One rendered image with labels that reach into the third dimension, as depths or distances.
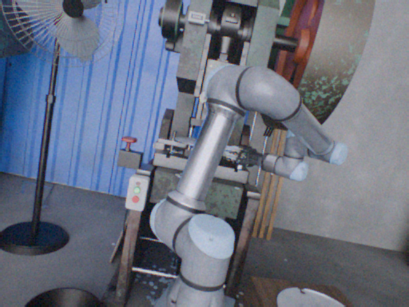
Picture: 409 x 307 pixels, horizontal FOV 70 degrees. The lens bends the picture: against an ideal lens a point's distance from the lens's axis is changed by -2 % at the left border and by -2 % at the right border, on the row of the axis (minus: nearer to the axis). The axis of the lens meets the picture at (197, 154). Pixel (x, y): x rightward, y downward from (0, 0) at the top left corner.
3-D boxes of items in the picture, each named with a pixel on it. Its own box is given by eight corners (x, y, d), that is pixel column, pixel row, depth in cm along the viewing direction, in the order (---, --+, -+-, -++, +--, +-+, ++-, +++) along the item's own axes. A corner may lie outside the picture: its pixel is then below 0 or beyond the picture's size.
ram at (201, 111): (226, 125, 137) (240, 60, 133) (194, 118, 137) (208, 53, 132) (224, 123, 154) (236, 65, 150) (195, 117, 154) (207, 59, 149)
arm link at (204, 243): (199, 292, 67) (212, 237, 65) (167, 261, 77) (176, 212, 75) (236, 281, 75) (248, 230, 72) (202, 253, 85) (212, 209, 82)
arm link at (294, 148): (323, 131, 106) (316, 161, 108) (295, 125, 114) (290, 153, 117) (311, 131, 101) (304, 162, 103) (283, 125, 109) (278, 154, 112)
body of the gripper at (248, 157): (236, 145, 121) (264, 153, 113) (247, 146, 127) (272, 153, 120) (232, 164, 122) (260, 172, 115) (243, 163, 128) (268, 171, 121)
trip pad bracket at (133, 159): (134, 196, 129) (141, 152, 126) (112, 191, 129) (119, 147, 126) (136, 192, 135) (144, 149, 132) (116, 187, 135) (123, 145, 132)
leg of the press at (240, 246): (240, 334, 133) (292, 139, 119) (216, 329, 133) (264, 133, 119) (224, 243, 224) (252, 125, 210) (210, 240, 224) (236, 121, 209)
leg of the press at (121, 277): (124, 312, 132) (160, 111, 118) (98, 307, 132) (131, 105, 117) (155, 229, 223) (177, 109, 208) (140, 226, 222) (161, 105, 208)
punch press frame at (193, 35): (224, 289, 137) (296, -18, 116) (132, 272, 136) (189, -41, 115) (216, 223, 215) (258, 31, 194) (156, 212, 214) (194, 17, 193)
